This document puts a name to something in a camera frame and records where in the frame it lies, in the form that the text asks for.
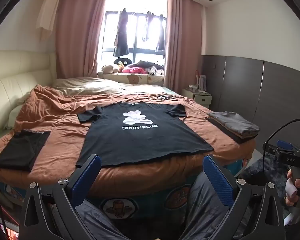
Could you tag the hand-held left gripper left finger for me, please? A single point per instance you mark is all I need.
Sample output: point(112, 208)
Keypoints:
point(86, 177)

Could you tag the pink curtain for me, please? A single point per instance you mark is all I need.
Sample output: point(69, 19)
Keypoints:
point(182, 42)
point(77, 42)

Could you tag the window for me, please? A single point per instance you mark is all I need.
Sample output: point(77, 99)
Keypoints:
point(137, 30)

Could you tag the person's right leg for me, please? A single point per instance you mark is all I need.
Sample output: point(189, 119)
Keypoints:
point(205, 205)

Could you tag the beige plush toy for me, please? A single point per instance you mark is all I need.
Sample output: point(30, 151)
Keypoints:
point(107, 68)

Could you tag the white rack on nightstand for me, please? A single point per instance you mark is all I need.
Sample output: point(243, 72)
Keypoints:
point(201, 82)

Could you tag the black penguin plush toy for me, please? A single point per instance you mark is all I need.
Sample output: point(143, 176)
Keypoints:
point(122, 62)

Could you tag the pink cloth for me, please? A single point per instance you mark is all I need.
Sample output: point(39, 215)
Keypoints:
point(132, 70)

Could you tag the person's leg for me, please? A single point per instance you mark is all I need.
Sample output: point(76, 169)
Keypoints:
point(205, 205)
point(95, 220)

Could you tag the blue cartoon bed sheet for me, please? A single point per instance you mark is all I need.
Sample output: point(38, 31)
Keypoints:
point(150, 205)

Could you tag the person's left leg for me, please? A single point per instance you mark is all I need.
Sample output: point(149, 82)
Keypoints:
point(95, 220)

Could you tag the brown blanket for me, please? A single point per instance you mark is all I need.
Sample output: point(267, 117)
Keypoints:
point(52, 120)

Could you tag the folded grey shirt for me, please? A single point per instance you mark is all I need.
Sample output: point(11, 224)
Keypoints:
point(235, 122)

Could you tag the folded black garment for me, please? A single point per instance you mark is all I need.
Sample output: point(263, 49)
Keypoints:
point(225, 131)
point(17, 152)

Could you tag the white pillow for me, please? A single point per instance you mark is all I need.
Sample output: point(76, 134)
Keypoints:
point(15, 116)

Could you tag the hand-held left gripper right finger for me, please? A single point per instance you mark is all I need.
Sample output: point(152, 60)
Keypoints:
point(218, 177)

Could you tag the cream padded headboard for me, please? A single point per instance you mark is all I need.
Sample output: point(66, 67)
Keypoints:
point(15, 85)

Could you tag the black printed t-shirt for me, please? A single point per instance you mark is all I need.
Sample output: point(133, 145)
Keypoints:
point(140, 142)

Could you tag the white nightstand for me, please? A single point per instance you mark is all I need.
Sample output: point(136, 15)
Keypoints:
point(197, 98)

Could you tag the beige hanging cloth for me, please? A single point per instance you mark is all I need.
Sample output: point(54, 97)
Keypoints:
point(48, 10)

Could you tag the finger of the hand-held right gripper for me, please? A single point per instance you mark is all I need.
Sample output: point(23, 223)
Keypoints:
point(285, 145)

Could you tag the beige duvet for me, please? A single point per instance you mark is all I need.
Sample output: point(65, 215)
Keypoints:
point(90, 86)

